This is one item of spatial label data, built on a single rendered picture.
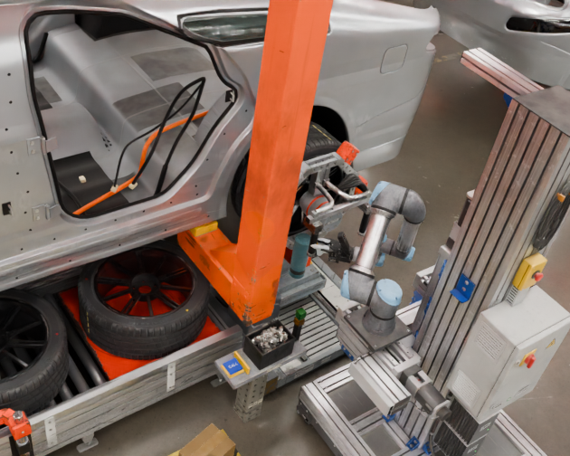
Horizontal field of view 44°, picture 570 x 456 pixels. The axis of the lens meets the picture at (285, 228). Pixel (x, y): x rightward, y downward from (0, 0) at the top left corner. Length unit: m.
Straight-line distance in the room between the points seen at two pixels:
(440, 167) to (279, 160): 3.11
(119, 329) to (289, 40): 1.65
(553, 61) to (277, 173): 3.19
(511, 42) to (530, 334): 3.16
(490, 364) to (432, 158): 3.19
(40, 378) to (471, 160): 3.94
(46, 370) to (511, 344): 1.96
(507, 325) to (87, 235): 1.83
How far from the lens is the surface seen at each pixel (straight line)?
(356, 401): 3.71
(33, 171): 3.01
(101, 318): 3.52
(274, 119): 2.73
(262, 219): 3.00
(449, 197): 5.52
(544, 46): 5.59
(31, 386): 3.32
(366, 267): 3.08
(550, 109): 2.54
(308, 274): 4.22
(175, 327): 3.50
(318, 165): 3.52
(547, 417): 4.33
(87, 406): 3.42
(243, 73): 3.24
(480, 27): 5.73
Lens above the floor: 3.14
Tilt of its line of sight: 40 degrees down
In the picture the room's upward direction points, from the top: 11 degrees clockwise
